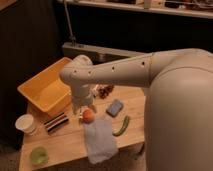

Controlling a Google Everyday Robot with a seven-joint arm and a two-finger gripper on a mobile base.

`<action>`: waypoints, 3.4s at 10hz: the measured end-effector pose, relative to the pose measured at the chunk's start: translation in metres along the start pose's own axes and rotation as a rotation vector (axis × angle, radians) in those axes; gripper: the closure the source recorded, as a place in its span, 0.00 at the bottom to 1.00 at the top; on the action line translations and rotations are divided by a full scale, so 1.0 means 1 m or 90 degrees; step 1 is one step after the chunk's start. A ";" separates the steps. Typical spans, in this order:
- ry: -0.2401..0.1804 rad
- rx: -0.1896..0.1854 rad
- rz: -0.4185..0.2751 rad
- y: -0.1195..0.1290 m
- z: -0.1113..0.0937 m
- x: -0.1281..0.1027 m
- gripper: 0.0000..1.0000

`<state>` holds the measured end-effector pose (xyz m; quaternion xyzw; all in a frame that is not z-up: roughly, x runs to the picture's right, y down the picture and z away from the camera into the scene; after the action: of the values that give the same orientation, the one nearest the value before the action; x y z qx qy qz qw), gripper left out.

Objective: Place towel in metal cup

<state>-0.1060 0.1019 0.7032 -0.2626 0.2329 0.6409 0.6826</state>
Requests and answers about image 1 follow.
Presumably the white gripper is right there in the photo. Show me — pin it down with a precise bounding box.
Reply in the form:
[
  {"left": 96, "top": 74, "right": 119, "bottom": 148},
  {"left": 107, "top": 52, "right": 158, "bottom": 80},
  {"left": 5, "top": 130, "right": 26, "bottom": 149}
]
[{"left": 71, "top": 84, "right": 97, "bottom": 114}]

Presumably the green chili pepper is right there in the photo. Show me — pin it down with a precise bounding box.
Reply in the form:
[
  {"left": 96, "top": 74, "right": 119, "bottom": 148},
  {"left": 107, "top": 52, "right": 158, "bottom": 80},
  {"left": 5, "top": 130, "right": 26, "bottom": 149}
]
[{"left": 112, "top": 116, "right": 130, "bottom": 137}]

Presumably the wooden table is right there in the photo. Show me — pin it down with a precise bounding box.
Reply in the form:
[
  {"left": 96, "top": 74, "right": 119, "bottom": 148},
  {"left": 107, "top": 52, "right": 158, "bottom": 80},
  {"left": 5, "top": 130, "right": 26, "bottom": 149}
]
[{"left": 19, "top": 86, "right": 145, "bottom": 171}]

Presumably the brown grapes bunch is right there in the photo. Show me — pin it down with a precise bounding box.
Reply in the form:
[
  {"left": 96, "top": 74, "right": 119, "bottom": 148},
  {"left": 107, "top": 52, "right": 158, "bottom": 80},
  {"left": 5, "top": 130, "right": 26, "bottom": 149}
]
[{"left": 98, "top": 85, "right": 114, "bottom": 99}]

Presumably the orange fruit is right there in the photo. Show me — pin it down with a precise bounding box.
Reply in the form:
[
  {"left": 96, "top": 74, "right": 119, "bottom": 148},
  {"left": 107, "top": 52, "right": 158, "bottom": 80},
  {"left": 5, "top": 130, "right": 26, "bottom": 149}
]
[{"left": 82, "top": 109, "right": 95, "bottom": 123}]

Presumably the green plastic cup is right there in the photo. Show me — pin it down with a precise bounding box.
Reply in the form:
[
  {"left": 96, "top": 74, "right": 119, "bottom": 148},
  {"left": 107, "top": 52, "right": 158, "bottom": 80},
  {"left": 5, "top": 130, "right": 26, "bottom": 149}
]
[{"left": 29, "top": 147, "right": 48, "bottom": 166}]

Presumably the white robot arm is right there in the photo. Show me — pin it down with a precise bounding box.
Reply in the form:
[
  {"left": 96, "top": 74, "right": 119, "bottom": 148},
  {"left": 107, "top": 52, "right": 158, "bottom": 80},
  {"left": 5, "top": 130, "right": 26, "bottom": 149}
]
[{"left": 60, "top": 49, "right": 213, "bottom": 171}]

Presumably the light blue towel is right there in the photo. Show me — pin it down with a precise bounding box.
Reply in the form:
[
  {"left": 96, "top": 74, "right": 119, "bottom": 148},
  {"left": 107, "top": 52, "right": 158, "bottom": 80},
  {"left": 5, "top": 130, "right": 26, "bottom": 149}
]
[{"left": 84, "top": 118, "right": 118, "bottom": 164}]

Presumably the grey metal rail base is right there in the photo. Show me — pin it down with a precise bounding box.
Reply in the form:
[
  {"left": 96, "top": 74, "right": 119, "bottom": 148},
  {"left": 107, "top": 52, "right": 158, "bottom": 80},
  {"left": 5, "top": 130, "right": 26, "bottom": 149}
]
[{"left": 62, "top": 42, "right": 142, "bottom": 63}]

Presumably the white paper cup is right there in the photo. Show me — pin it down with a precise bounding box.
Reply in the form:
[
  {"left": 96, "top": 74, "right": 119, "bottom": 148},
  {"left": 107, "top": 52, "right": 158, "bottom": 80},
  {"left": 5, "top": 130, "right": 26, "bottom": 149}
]
[{"left": 15, "top": 114, "right": 36, "bottom": 135}]

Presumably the yellow plastic bin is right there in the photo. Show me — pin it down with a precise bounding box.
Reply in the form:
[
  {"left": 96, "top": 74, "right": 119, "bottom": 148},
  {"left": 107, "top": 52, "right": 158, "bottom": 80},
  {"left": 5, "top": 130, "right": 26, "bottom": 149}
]
[{"left": 18, "top": 57, "right": 71, "bottom": 116}]

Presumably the blue sponge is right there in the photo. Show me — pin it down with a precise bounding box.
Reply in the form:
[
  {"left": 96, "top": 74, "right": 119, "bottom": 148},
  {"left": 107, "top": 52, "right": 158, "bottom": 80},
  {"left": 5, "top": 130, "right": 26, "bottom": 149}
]
[{"left": 106, "top": 99, "right": 123, "bottom": 117}]

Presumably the metal pole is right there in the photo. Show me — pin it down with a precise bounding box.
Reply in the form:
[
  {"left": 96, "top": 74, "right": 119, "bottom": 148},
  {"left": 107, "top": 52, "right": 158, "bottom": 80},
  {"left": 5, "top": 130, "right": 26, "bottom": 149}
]
[{"left": 63, "top": 0, "right": 76, "bottom": 46}]

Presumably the shelf with clutter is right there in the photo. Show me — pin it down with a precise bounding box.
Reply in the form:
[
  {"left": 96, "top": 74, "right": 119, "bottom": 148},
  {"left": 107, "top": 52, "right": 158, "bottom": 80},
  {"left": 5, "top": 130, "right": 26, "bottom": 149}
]
[{"left": 56, "top": 0, "right": 213, "bottom": 19}]

